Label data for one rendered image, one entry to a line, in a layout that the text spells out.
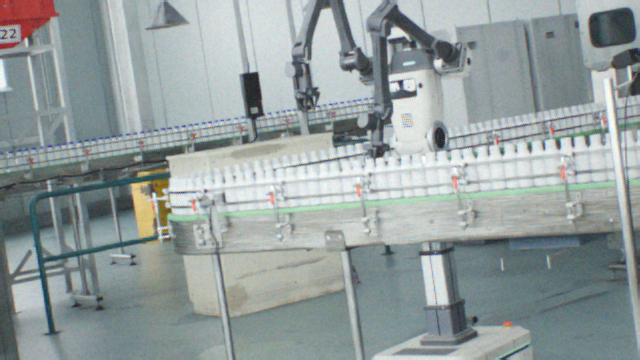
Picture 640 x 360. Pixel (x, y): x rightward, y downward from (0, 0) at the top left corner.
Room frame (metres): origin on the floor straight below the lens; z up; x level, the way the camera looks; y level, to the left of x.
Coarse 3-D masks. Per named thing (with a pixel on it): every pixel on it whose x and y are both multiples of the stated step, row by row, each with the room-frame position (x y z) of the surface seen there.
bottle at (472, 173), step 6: (468, 150) 4.91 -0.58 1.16; (468, 156) 4.91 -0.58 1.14; (468, 162) 4.90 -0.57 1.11; (468, 168) 4.90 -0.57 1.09; (474, 168) 4.90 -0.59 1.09; (468, 174) 4.90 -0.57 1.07; (474, 174) 4.90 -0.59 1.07; (474, 180) 4.90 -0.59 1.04; (468, 186) 4.91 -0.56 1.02; (474, 186) 4.90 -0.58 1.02; (468, 192) 4.92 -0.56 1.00
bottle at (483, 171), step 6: (480, 150) 4.89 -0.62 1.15; (486, 150) 4.89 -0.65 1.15; (480, 156) 4.89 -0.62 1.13; (486, 156) 4.88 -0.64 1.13; (480, 168) 4.88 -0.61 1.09; (486, 168) 4.87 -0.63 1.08; (480, 174) 4.88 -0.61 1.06; (486, 174) 4.87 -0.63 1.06; (480, 186) 4.89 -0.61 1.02; (486, 186) 4.87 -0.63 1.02
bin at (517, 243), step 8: (608, 232) 5.13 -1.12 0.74; (512, 240) 5.11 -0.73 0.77; (520, 240) 5.08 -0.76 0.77; (528, 240) 5.06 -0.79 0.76; (536, 240) 5.04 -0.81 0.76; (544, 240) 5.02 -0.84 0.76; (552, 240) 5.00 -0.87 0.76; (560, 240) 4.98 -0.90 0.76; (568, 240) 4.96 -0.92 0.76; (576, 240) 4.94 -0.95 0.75; (584, 240) 4.96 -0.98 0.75; (592, 240) 5.02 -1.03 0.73; (512, 248) 5.11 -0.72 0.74; (520, 248) 5.09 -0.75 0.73; (528, 248) 5.06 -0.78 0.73; (568, 248) 4.96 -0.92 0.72; (504, 264) 4.96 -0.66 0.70
